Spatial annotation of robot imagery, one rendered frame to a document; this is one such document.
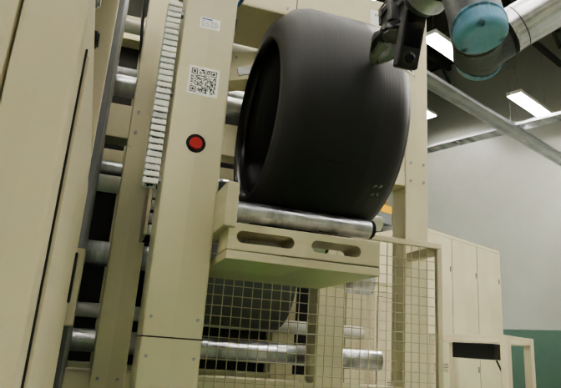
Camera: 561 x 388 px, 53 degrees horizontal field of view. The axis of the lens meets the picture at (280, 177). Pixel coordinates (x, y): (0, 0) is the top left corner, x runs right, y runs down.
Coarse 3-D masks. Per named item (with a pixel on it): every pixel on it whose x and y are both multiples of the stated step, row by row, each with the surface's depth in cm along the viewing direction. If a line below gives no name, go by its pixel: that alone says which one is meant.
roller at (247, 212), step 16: (240, 208) 123; (256, 208) 125; (272, 208) 126; (288, 208) 129; (272, 224) 127; (288, 224) 127; (304, 224) 128; (320, 224) 129; (336, 224) 130; (352, 224) 131; (368, 224) 132
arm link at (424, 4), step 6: (408, 0) 108; (414, 0) 107; (420, 0) 106; (426, 0) 105; (432, 0) 105; (414, 6) 108; (420, 6) 107; (426, 6) 106; (432, 6) 106; (438, 6) 106; (420, 12) 108; (426, 12) 108; (432, 12) 108; (438, 12) 108
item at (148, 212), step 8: (152, 192) 165; (144, 200) 178; (152, 200) 166; (144, 208) 172; (152, 208) 165; (144, 216) 166; (152, 216) 165; (144, 224) 162; (144, 232) 162; (144, 240) 175
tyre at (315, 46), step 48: (288, 48) 130; (336, 48) 127; (288, 96) 124; (336, 96) 123; (384, 96) 127; (240, 144) 167; (288, 144) 124; (336, 144) 123; (384, 144) 126; (240, 192) 153; (288, 192) 127; (336, 192) 128; (384, 192) 132
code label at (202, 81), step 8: (192, 72) 137; (200, 72) 137; (208, 72) 138; (216, 72) 139; (192, 80) 136; (200, 80) 137; (208, 80) 137; (216, 80) 138; (192, 88) 135; (200, 88) 136; (208, 88) 137; (216, 88) 137; (208, 96) 136; (216, 96) 137
